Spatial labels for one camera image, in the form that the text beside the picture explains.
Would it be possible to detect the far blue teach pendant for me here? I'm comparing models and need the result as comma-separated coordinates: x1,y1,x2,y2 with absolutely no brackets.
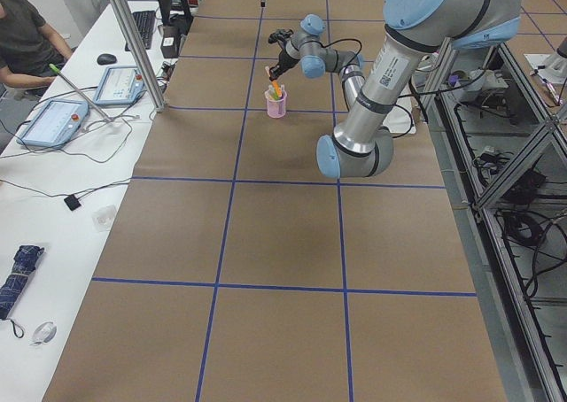
93,66,145,107

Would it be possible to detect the black keyboard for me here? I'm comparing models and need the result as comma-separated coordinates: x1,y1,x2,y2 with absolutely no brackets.
132,10,156,50

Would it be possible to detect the clear plastic wrapper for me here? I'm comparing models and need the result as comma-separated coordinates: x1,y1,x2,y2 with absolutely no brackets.
31,321,58,346

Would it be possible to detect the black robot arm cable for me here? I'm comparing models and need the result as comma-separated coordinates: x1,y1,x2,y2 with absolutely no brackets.
318,37,488,140

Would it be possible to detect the blue teach pendant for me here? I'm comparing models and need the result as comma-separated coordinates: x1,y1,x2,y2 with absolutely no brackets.
93,66,145,107
16,99,89,148

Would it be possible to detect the black computer mouse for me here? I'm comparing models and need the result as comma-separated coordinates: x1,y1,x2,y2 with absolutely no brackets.
97,53,117,66

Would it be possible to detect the orange highlighter pen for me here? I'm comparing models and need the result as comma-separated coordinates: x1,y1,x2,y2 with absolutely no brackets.
265,66,283,93

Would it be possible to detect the aluminium side frame rack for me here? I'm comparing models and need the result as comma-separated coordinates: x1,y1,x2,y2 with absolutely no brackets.
433,0,567,402

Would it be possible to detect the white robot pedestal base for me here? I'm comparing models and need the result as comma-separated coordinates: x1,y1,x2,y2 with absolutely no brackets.
383,98,416,135

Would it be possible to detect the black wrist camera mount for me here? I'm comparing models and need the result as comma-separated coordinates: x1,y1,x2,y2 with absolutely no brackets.
268,28,294,47

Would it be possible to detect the person in dark shirt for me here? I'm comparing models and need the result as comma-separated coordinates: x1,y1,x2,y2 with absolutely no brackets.
1,0,73,92

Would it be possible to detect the clear plastic packet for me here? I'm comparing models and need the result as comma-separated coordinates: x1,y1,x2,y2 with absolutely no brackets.
92,205,117,232

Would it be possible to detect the near blue teach pendant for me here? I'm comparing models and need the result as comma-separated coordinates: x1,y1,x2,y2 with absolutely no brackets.
16,99,89,148

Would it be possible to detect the folded blue umbrella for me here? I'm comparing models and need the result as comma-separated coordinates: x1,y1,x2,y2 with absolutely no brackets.
1,245,45,321

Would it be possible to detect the small black square device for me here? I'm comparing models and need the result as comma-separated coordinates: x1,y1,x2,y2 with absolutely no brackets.
64,194,82,212

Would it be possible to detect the dark brown box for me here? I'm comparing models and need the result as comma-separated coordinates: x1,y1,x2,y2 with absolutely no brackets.
160,26,180,59

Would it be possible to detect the black monitor stand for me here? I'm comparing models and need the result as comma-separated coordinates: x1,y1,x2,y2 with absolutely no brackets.
158,0,193,28

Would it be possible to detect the pink mesh pen holder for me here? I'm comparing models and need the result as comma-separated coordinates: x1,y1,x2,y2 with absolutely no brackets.
264,90,287,119

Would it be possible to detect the metal reaching stick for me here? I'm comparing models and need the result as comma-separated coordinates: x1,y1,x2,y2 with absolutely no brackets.
49,63,120,122

